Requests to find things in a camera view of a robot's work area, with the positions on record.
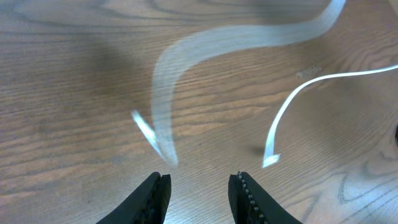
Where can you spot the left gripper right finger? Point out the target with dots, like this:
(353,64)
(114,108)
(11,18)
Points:
(251,204)

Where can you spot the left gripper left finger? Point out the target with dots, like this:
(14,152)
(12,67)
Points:
(146,205)

